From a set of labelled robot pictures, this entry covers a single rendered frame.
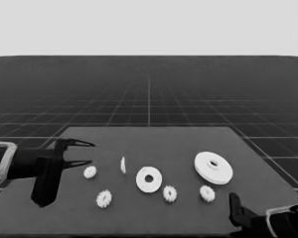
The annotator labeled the white round carrier with pins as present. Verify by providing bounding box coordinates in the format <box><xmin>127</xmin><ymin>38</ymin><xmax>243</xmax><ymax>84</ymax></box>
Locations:
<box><xmin>135</xmin><ymin>166</ymin><xmax>163</xmax><ymax>194</ymax></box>

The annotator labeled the large thick white disc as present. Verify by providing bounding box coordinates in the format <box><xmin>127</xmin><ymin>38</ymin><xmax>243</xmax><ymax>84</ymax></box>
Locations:
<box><xmin>193</xmin><ymin>151</ymin><xmax>234</xmax><ymax>185</ymax></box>

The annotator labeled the small white toothed gear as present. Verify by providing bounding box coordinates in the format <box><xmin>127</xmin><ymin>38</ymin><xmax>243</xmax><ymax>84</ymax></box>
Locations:
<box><xmin>82</xmin><ymin>165</ymin><xmax>98</xmax><ymax>180</ymax></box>
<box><xmin>162</xmin><ymin>184</ymin><xmax>178</xmax><ymax>203</ymax></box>
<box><xmin>95</xmin><ymin>188</ymin><xmax>113</xmax><ymax>209</ymax></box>
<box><xmin>199</xmin><ymin>184</ymin><xmax>217</xmax><ymax>203</ymax></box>

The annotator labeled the small thin white T-shaped piece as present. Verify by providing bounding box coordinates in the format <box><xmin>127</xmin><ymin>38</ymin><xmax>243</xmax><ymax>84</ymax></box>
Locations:
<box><xmin>119</xmin><ymin>156</ymin><xmax>127</xmax><ymax>175</ymax></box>

